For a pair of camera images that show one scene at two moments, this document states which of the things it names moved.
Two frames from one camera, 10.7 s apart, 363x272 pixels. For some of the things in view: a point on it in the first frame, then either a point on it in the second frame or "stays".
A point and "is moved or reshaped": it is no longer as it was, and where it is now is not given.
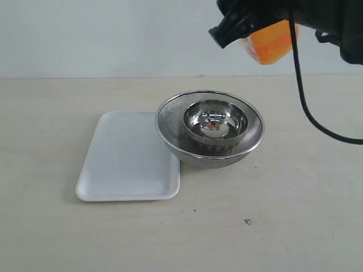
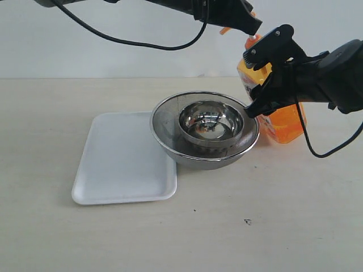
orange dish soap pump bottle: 273,43 is moved or reshaped
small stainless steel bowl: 214,123 stays
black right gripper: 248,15 -> 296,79
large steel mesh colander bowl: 210,129 stays
